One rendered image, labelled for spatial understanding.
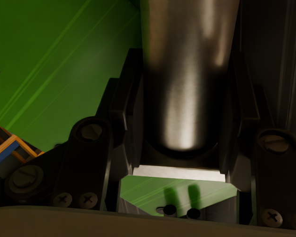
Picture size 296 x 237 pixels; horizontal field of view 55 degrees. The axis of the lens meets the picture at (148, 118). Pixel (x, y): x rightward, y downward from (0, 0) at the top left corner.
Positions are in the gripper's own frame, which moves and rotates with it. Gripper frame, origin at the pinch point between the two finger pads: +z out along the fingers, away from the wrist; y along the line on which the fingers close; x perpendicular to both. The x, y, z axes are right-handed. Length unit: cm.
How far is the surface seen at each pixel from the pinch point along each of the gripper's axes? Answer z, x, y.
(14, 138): 316, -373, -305
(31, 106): 2.8, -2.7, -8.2
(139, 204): 2.7, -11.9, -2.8
